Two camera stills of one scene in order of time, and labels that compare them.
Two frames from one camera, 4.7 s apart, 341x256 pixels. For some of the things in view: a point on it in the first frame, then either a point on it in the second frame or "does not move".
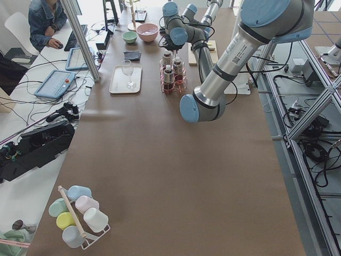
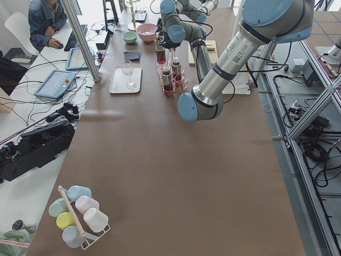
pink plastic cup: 83,203 does not move
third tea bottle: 168,80 does not move
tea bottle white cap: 167,57 to 161,52
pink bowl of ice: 147,32 does not move
